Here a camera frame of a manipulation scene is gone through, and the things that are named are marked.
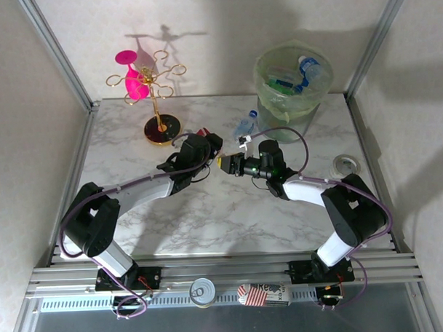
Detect clear water bottle blue cap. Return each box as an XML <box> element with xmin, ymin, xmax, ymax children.
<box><xmin>233</xmin><ymin>109</ymin><xmax>260</xmax><ymax>140</ymax></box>

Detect green translucent trash bin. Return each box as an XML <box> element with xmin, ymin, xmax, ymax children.
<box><xmin>252</xmin><ymin>38</ymin><xmax>337</xmax><ymax>146</ymax></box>

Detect pale green bin liner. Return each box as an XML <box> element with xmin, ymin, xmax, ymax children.
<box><xmin>252</xmin><ymin>38</ymin><xmax>336</xmax><ymax>122</ymax></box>

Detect gold wine glass stand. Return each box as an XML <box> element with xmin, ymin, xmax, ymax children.
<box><xmin>105</xmin><ymin>49</ymin><xmax>190</xmax><ymax>148</ymax></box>

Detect clear tape roll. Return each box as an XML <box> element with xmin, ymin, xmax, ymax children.
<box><xmin>332</xmin><ymin>152</ymin><xmax>363</xmax><ymax>178</ymax></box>

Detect pink wine glass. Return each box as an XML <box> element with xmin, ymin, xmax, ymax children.
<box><xmin>114</xmin><ymin>48</ymin><xmax>150</xmax><ymax>102</ymax></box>

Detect silver tin can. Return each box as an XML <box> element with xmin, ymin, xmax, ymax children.
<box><xmin>188</xmin><ymin>277</ymin><xmax>217</xmax><ymax>309</ymax></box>

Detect red white striped box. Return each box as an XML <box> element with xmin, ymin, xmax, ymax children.
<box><xmin>236</xmin><ymin>280</ymin><xmax>293</xmax><ymax>309</ymax></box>

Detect small circuit board with light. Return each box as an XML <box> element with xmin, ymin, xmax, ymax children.
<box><xmin>315</xmin><ymin>283</ymin><xmax>346</xmax><ymax>303</ymax></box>

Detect grey metal panel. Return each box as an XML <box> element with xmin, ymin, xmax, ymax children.
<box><xmin>9</xmin><ymin>296</ymin><xmax>442</xmax><ymax>332</ymax></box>

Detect aluminium table side rail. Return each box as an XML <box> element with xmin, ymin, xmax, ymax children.
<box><xmin>39</xmin><ymin>100</ymin><xmax>106</xmax><ymax>268</ymax></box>
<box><xmin>345</xmin><ymin>91</ymin><xmax>425</xmax><ymax>279</ymax></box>

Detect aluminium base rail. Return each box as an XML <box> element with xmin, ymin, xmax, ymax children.
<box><xmin>23</xmin><ymin>248</ymin><xmax>425</xmax><ymax>301</ymax></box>

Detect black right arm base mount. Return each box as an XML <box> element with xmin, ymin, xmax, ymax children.
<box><xmin>288</xmin><ymin>258</ymin><xmax>356</xmax><ymax>285</ymax></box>

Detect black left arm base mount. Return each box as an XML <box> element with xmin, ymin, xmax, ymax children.
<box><xmin>94</xmin><ymin>265</ymin><xmax>163</xmax><ymax>292</ymax></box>

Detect small circuit board red wires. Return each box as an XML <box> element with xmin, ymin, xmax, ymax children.
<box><xmin>136</xmin><ymin>275</ymin><xmax>156</xmax><ymax>299</ymax></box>

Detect perforated metal cable duct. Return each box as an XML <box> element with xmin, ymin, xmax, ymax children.
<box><xmin>39</xmin><ymin>286</ymin><xmax>319</xmax><ymax>315</ymax></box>

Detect aluminium frame post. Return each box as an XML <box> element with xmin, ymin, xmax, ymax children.
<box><xmin>341</xmin><ymin>0</ymin><xmax>417</xmax><ymax>97</ymax></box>
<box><xmin>17</xmin><ymin>0</ymin><xmax>100</xmax><ymax>114</ymax></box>

